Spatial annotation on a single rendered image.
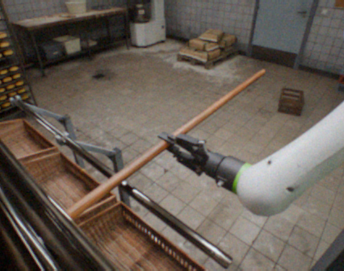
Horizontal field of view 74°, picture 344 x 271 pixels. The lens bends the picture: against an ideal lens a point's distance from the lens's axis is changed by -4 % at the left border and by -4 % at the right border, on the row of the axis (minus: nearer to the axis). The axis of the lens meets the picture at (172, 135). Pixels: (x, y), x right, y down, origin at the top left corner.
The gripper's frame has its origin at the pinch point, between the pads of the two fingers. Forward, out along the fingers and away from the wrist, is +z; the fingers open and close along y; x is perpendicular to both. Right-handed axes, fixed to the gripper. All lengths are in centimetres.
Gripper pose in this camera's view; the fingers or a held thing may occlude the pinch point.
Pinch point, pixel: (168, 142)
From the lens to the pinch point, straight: 78.5
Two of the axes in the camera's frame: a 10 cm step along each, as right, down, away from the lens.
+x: 6.4, -4.6, 6.1
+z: -7.7, -3.6, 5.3
